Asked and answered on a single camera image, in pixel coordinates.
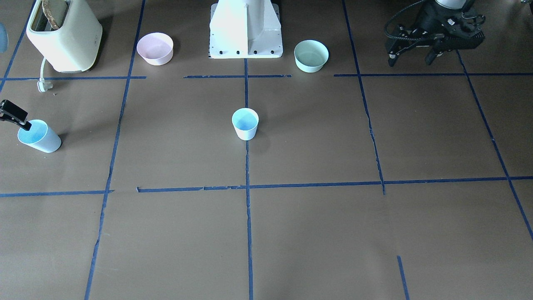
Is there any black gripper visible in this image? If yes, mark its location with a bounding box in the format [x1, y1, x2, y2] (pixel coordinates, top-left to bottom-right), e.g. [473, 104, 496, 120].
[388, 4, 486, 67]

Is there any blue cup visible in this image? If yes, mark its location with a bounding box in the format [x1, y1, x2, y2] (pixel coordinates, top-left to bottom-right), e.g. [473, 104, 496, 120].
[232, 108, 259, 141]
[17, 119, 62, 153]

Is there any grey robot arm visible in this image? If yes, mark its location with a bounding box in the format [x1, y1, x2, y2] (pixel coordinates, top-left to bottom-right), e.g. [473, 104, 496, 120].
[384, 0, 486, 67]

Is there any white toaster plug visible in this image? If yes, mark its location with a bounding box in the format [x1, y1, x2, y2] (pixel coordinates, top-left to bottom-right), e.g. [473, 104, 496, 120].
[37, 58, 53, 93]

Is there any cream toaster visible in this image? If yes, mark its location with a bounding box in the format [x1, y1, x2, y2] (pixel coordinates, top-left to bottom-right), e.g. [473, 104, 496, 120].
[26, 0, 103, 73]

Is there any green bowl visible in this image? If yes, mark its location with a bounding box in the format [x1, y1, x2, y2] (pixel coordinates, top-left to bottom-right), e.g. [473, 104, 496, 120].
[294, 40, 329, 73]

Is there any toast slice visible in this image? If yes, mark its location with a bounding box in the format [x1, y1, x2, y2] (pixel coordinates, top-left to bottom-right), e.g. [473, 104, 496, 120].
[41, 0, 69, 30]

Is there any pink bowl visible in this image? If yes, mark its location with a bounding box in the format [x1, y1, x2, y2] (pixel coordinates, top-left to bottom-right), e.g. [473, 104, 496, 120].
[136, 32, 174, 66]

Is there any white pedestal column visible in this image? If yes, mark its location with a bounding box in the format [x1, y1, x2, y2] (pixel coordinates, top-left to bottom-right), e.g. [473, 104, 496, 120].
[208, 0, 284, 59]

